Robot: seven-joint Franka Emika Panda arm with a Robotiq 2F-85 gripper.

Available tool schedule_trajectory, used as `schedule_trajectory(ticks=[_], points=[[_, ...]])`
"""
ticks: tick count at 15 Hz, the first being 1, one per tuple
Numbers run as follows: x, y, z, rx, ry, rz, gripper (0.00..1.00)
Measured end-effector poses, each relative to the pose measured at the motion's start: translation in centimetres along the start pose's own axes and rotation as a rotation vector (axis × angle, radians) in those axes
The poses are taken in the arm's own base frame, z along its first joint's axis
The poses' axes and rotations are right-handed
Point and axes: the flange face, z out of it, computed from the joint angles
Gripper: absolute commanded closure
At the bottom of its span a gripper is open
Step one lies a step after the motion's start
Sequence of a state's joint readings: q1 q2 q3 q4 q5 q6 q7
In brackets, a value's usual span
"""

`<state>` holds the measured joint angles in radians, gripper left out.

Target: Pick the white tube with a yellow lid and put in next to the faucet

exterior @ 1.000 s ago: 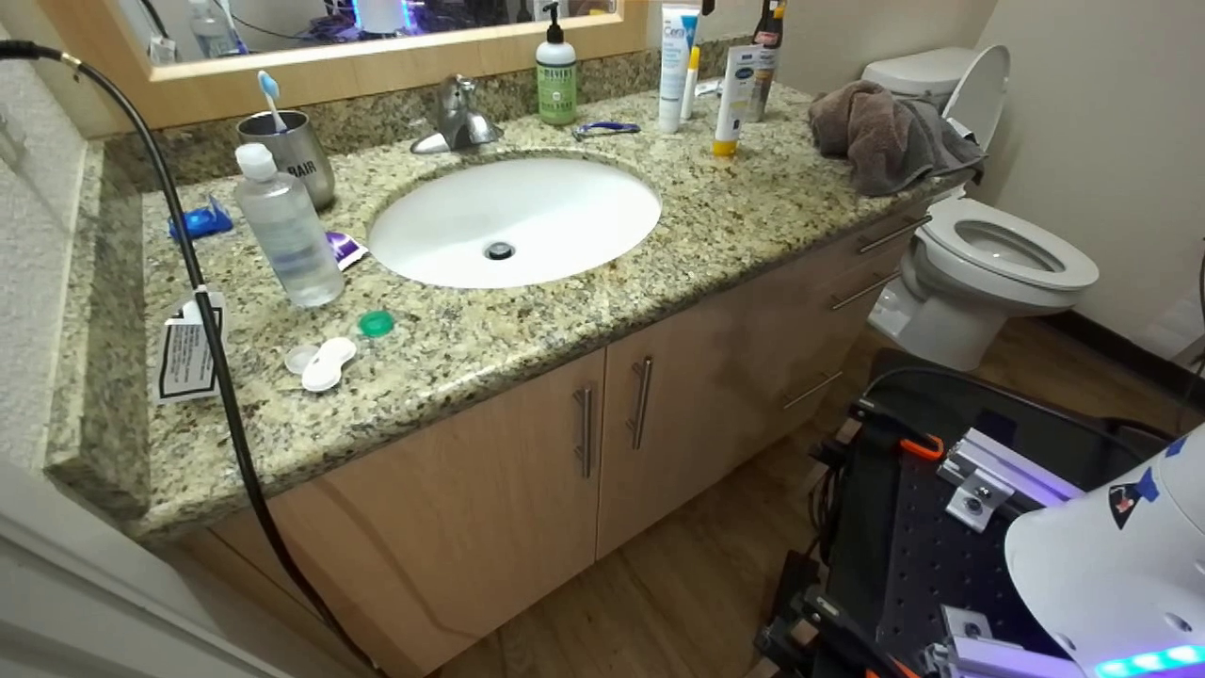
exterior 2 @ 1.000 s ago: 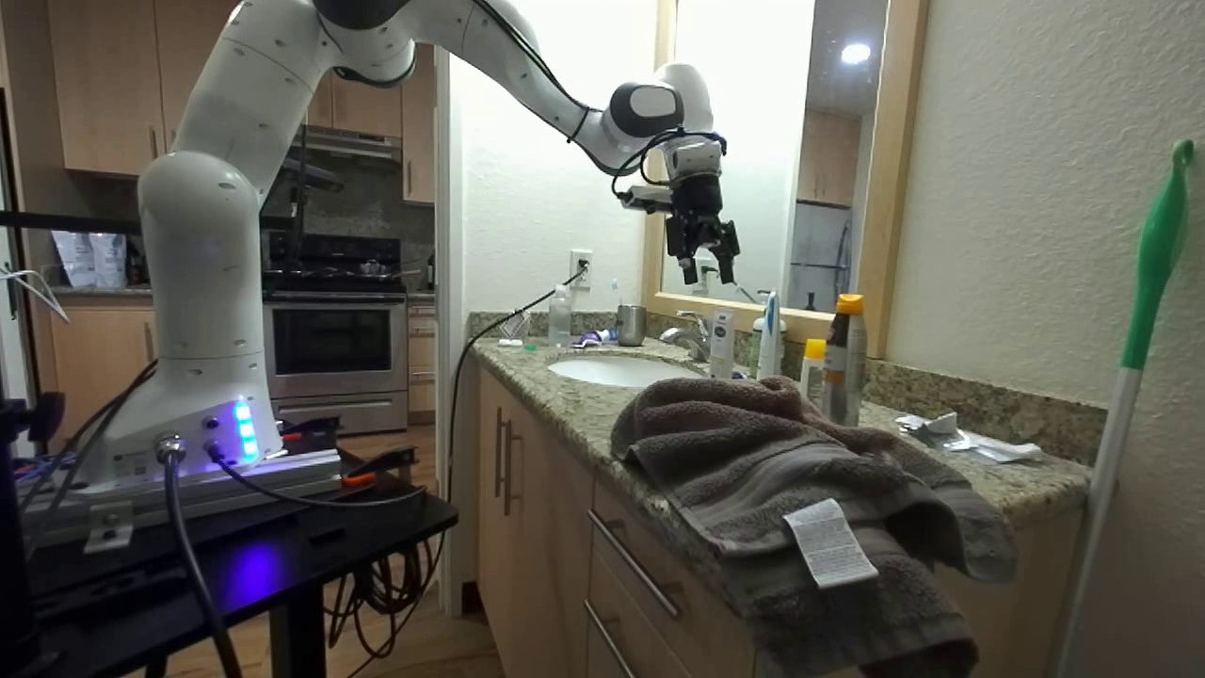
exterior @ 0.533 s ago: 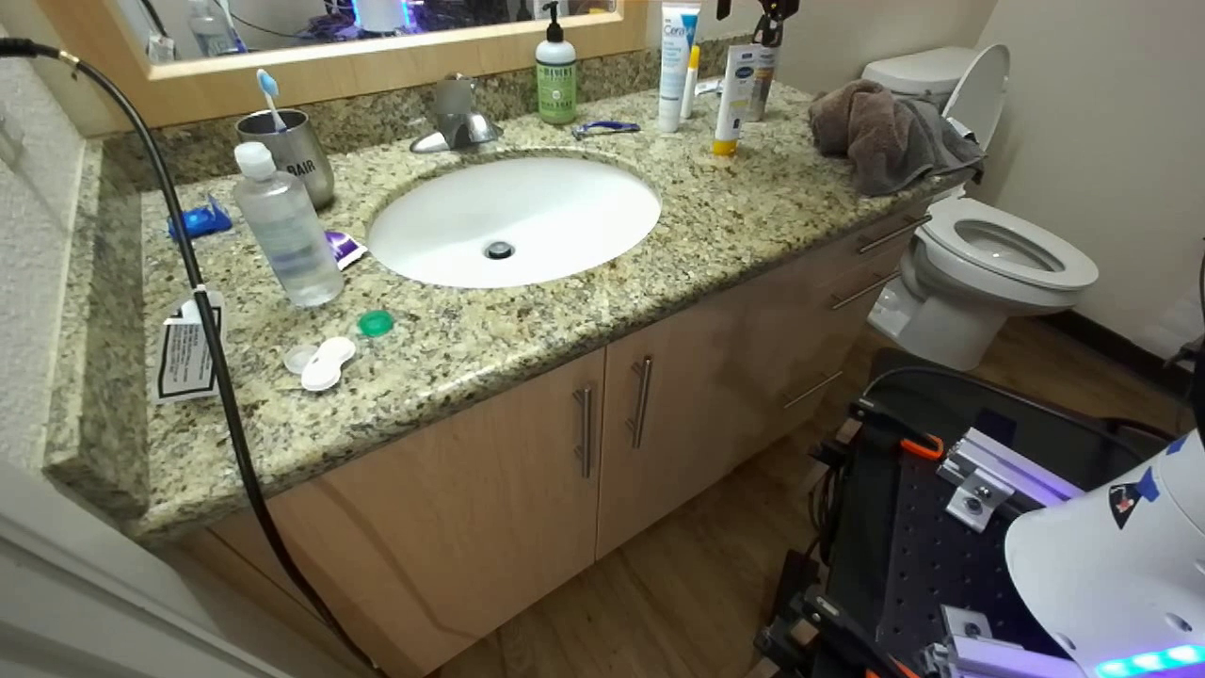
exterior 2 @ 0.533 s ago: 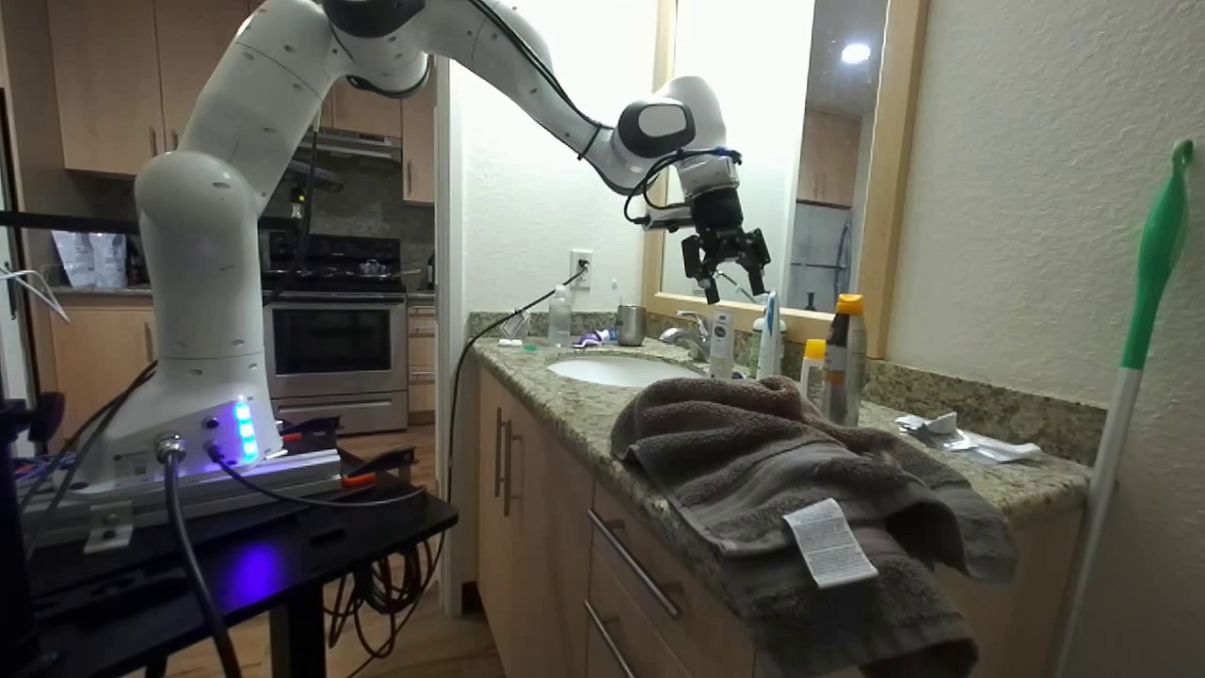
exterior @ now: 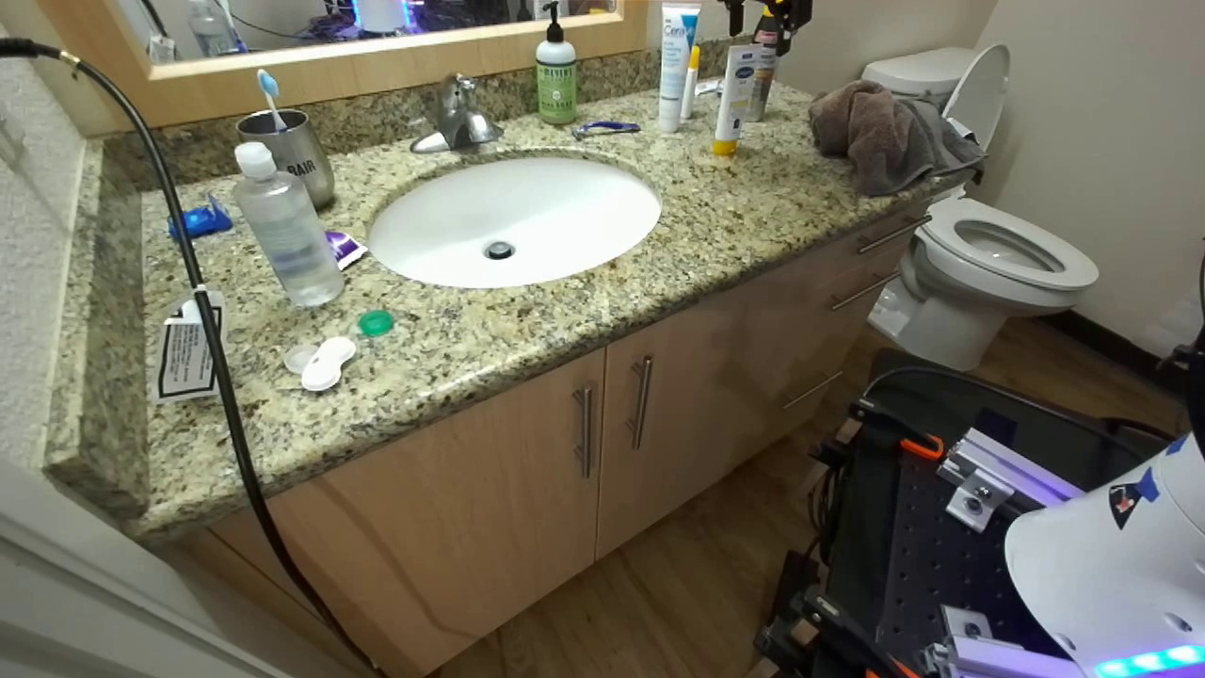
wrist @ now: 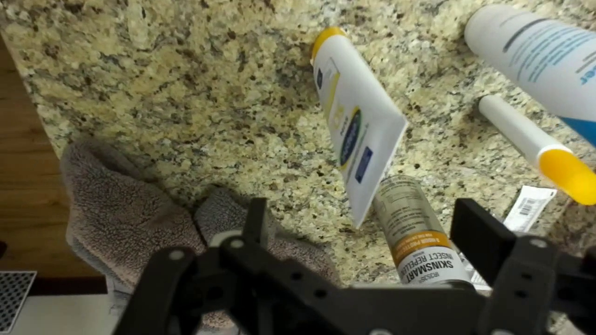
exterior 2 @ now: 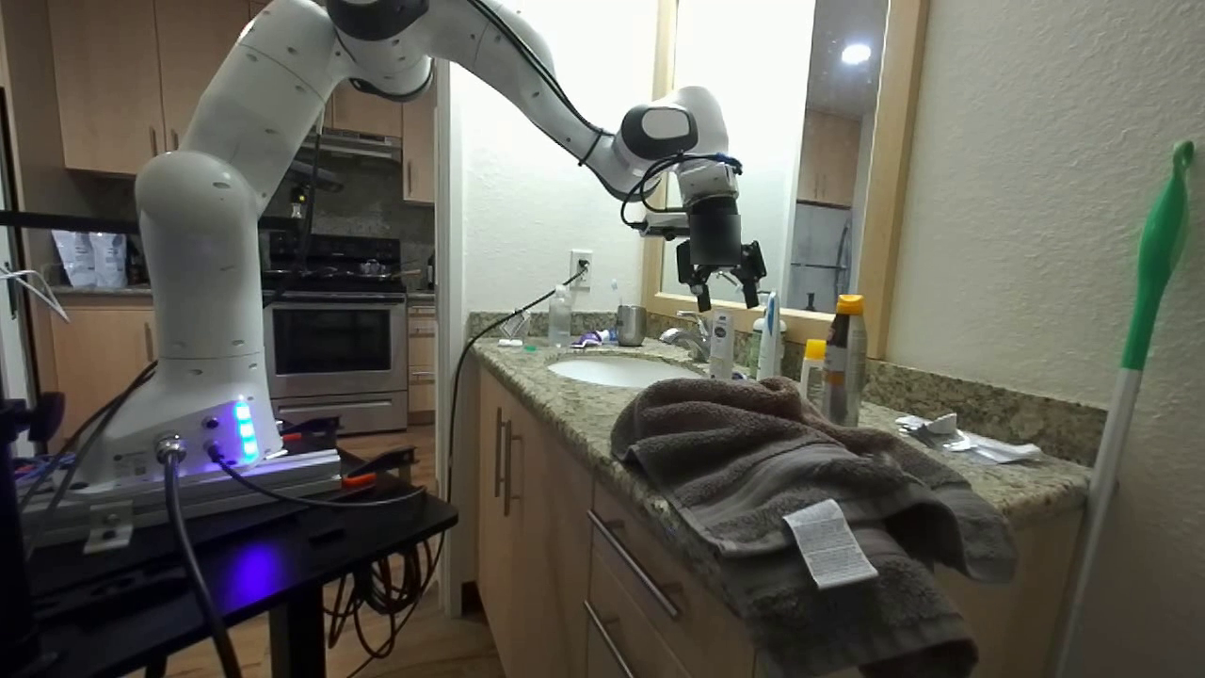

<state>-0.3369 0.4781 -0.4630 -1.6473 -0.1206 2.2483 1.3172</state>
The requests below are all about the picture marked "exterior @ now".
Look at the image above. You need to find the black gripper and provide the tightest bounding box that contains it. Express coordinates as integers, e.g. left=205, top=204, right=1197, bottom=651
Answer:
left=720, top=0, right=823, bottom=56

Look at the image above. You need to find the white tube with yellow lid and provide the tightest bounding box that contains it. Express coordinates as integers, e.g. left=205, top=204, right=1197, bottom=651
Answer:
left=709, top=40, right=764, bottom=161

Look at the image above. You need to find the thin white tube yellow cap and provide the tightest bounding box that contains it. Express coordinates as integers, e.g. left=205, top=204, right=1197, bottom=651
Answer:
left=677, top=40, right=709, bottom=123

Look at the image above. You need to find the tall white blue tube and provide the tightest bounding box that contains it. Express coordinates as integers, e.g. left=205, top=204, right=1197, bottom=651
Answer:
left=656, top=0, right=706, bottom=134

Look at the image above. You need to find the white toilet lid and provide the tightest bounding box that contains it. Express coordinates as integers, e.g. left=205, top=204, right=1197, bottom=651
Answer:
left=940, top=40, right=1015, bottom=159

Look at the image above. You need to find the chrome faucet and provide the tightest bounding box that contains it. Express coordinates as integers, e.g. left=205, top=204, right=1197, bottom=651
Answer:
left=409, top=71, right=505, bottom=159

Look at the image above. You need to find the brown towel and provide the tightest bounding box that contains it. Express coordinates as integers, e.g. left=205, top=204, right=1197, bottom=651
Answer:
left=806, top=79, right=940, bottom=196

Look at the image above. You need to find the white toilet tank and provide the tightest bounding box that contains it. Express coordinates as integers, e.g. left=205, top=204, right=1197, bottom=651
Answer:
left=860, top=44, right=981, bottom=109

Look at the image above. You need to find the green soap pump bottle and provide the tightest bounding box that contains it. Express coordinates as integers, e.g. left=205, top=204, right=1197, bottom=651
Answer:
left=533, top=0, right=586, bottom=127

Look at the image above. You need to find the grey cloth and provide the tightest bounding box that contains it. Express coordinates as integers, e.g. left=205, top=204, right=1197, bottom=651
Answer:
left=892, top=93, right=990, bottom=183

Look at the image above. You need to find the white oval sink basin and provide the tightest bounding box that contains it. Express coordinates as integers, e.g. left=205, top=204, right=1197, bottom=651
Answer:
left=367, top=152, right=666, bottom=290

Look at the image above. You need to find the white toilet bowl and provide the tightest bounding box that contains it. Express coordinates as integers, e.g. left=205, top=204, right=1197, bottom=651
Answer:
left=867, top=193, right=1104, bottom=373

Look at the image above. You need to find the wooden framed mirror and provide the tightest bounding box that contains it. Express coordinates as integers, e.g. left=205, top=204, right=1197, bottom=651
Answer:
left=33, top=0, right=656, bottom=130

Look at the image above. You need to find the narrow wooden cabinet door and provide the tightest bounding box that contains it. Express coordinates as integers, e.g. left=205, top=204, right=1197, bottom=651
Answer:
left=594, top=295, right=756, bottom=557

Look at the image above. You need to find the purple packet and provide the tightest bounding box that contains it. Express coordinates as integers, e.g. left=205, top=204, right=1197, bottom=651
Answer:
left=321, top=226, right=373, bottom=270

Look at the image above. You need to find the metal cup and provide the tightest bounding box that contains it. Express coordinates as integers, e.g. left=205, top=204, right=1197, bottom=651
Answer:
left=233, top=109, right=341, bottom=213

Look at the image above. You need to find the blue white toothbrush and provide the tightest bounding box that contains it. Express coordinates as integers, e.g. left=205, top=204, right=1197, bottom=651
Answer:
left=253, top=64, right=291, bottom=134

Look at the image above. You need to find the clear bottle with white cap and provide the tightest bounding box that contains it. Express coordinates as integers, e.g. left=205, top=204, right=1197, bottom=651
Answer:
left=232, top=134, right=348, bottom=311

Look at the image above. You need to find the black robot cart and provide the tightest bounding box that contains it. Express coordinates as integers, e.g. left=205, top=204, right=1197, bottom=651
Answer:
left=752, top=360, right=1179, bottom=678

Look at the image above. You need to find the white contact lens case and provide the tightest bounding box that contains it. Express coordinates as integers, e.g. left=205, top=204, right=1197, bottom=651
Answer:
left=299, top=330, right=363, bottom=395

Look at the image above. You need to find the wide wooden cabinet door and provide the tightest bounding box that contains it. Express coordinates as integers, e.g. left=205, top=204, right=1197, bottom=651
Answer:
left=268, top=350, right=612, bottom=674

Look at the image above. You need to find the small blue object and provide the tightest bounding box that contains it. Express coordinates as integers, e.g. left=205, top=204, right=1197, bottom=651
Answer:
left=165, top=201, right=238, bottom=245

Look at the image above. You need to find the metal cabinet door handle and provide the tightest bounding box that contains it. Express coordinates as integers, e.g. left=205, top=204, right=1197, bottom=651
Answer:
left=626, top=350, right=661, bottom=452
left=573, top=378, right=603, bottom=482

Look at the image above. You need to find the orange clamp handle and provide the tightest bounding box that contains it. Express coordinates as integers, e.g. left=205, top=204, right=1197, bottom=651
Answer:
left=892, top=430, right=951, bottom=468

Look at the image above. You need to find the aluminium mounting bracket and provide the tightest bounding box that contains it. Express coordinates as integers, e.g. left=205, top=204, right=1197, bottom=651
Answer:
left=940, top=425, right=1086, bottom=536

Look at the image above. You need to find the black cable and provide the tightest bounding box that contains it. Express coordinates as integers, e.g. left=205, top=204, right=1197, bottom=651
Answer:
left=0, top=32, right=381, bottom=674

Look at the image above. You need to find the white cable tag label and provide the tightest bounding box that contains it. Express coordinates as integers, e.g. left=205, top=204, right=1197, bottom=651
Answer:
left=154, top=290, right=232, bottom=408

